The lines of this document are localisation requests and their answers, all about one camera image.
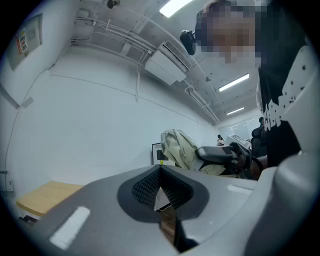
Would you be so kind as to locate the black office chair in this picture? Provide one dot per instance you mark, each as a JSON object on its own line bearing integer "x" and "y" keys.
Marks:
{"x": 257, "y": 142}

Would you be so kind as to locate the black head camera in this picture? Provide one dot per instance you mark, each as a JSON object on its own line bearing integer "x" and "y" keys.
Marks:
{"x": 188, "y": 41}

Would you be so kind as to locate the person's head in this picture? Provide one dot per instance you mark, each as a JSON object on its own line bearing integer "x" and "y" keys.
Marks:
{"x": 225, "y": 32}

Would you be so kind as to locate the black framed white board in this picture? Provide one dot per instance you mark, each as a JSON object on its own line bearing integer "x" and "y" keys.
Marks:
{"x": 156, "y": 152}

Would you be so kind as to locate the wooden table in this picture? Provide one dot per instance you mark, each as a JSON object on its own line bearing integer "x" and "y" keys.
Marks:
{"x": 50, "y": 197}

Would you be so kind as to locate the wall poster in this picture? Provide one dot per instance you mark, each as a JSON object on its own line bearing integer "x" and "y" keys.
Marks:
{"x": 25, "y": 42}

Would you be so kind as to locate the black ceiling camera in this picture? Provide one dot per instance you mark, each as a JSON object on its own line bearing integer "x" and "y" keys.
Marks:
{"x": 112, "y": 3}

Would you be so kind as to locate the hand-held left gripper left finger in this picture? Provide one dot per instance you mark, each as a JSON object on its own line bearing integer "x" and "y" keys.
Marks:
{"x": 95, "y": 212}

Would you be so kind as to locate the white wall box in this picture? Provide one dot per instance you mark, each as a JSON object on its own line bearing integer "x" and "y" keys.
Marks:
{"x": 7, "y": 182}

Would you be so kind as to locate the ceiling light strip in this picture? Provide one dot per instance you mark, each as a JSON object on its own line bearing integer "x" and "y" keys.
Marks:
{"x": 233, "y": 83}
{"x": 175, "y": 7}
{"x": 235, "y": 111}

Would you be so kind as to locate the beige cloth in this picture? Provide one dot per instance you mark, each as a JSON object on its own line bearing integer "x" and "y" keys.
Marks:
{"x": 180, "y": 147}

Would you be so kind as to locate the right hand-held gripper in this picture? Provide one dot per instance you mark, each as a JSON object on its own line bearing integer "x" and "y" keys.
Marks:
{"x": 241, "y": 160}

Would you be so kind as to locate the white air conditioner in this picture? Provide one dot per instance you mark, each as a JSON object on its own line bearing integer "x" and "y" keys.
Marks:
{"x": 167, "y": 63}

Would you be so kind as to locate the white junction box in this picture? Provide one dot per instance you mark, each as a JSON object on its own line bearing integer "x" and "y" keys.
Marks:
{"x": 27, "y": 102}

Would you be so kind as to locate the bundle of white conduits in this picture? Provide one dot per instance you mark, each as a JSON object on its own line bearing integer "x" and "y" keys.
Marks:
{"x": 117, "y": 37}

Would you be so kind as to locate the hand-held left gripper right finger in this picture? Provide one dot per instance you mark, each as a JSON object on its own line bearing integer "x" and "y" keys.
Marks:
{"x": 220, "y": 207}

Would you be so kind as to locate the person's black starred shirt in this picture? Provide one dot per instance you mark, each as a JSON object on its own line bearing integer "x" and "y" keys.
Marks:
{"x": 280, "y": 140}

